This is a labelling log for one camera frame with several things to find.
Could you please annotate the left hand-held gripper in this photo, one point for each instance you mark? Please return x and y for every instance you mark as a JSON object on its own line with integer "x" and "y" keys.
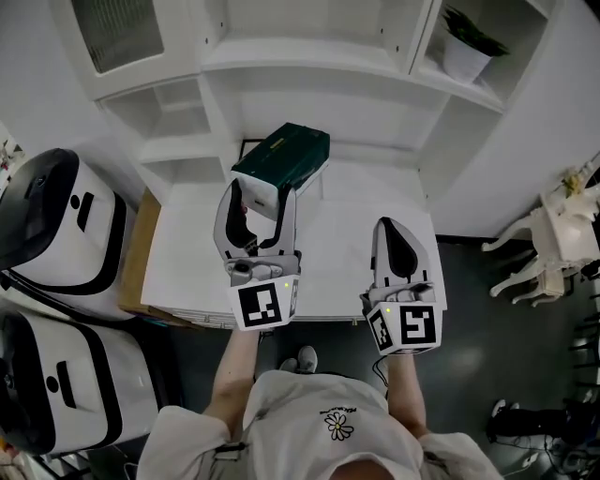
{"x": 262, "y": 304}

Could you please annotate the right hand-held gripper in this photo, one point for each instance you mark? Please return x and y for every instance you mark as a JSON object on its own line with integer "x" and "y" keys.
{"x": 412, "y": 328}

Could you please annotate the dark green rectangular box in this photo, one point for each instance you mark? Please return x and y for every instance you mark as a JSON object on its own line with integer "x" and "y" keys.
{"x": 286, "y": 154}

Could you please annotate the white shelving unit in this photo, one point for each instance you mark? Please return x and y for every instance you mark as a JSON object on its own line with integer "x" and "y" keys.
{"x": 300, "y": 61}

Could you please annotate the person's left forearm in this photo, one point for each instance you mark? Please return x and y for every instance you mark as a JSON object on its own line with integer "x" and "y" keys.
{"x": 234, "y": 375}

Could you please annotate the person's right forearm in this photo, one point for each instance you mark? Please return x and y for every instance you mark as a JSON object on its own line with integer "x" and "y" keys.
{"x": 405, "y": 398}

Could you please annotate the white desk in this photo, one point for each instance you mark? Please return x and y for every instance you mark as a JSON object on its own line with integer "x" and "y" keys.
{"x": 187, "y": 262}

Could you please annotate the brown wooden box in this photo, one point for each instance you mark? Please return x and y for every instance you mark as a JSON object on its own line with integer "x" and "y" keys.
{"x": 243, "y": 147}

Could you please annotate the brown cardboard box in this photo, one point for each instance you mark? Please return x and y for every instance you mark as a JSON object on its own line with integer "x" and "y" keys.
{"x": 133, "y": 262}

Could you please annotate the person's right white shoe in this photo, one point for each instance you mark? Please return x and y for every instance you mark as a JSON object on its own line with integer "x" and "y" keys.
{"x": 308, "y": 360}

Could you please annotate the white carved vanity table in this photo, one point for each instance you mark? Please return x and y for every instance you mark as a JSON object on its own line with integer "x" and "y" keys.
{"x": 562, "y": 244}

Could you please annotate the person's white t-shirt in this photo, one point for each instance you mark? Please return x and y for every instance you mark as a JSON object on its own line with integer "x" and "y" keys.
{"x": 304, "y": 398}

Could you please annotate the yellow flower bouquet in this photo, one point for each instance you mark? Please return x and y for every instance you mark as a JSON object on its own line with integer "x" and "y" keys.
{"x": 572, "y": 182}

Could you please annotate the white black-trimmed robot housing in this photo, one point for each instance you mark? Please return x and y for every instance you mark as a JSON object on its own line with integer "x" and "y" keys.
{"x": 117, "y": 375}
{"x": 61, "y": 244}

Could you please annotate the white oval vanity mirror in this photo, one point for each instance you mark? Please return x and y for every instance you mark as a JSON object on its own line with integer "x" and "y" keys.
{"x": 593, "y": 173}

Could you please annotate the green plant in white pot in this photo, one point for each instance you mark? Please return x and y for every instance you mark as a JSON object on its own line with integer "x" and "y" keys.
{"x": 464, "y": 58}

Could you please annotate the white ribbed glass cabinet door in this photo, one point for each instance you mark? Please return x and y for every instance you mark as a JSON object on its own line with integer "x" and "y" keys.
{"x": 126, "y": 42}

